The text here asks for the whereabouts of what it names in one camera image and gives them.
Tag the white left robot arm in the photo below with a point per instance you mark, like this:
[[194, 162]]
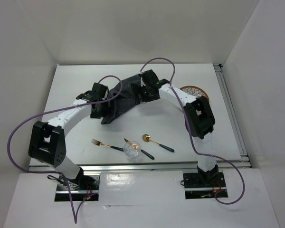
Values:
[[47, 143]]

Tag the gold spoon green handle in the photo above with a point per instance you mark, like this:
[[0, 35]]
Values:
[[147, 138]]

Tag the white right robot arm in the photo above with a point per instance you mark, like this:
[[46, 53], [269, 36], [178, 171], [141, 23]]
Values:
[[199, 118]]

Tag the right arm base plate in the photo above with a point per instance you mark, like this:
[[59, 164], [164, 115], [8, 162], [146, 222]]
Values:
[[195, 189]]

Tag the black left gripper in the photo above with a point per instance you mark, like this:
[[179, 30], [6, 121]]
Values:
[[96, 115]]

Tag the aluminium front rail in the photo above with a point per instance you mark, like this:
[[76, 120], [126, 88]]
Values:
[[148, 166]]

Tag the patterned round plate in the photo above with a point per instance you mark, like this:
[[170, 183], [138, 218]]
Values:
[[195, 91]]

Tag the gold fork green handle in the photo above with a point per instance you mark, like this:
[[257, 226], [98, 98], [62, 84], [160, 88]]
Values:
[[99, 143]]

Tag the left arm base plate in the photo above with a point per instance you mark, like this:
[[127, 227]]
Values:
[[88, 190]]

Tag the dark checked cloth napkin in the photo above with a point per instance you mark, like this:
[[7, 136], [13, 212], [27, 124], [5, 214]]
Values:
[[124, 102]]

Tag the gold knife green handle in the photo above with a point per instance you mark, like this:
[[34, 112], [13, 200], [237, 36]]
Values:
[[143, 152]]

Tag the clear drinking glass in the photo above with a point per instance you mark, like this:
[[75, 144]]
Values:
[[132, 150]]

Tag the aluminium side rail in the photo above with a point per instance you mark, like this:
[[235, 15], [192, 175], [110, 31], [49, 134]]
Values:
[[230, 110]]

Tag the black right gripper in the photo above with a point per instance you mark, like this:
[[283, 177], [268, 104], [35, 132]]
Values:
[[138, 89]]

